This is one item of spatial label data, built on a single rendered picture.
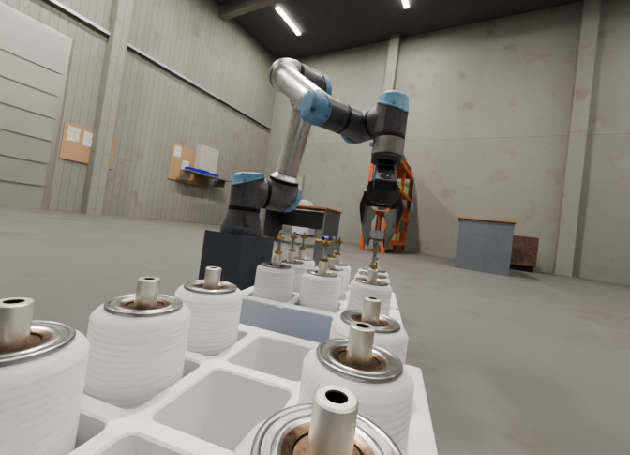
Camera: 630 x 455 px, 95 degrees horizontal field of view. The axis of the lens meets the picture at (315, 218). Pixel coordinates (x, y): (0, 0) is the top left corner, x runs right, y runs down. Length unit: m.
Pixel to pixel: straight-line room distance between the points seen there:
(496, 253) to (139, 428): 5.19
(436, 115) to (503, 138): 1.89
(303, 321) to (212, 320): 0.27
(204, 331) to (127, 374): 0.12
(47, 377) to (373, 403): 0.22
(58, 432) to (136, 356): 0.08
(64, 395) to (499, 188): 8.95
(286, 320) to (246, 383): 0.30
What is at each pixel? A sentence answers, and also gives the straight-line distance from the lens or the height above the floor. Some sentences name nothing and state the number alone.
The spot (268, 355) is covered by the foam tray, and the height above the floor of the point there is 0.15.
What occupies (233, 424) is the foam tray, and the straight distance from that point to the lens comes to 0.42.
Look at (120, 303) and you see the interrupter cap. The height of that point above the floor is 0.25.
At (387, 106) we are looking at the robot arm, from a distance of 0.73.
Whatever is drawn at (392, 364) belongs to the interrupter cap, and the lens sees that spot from 0.29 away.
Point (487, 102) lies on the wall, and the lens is 9.70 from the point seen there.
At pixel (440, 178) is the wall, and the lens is 9.10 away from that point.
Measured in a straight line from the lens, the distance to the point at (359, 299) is 0.67.
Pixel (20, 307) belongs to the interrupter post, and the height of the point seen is 0.28.
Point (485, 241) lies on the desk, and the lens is 5.31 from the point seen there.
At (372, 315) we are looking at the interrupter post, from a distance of 0.38.
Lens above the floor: 0.36
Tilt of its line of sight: 2 degrees up
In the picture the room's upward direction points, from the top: 8 degrees clockwise
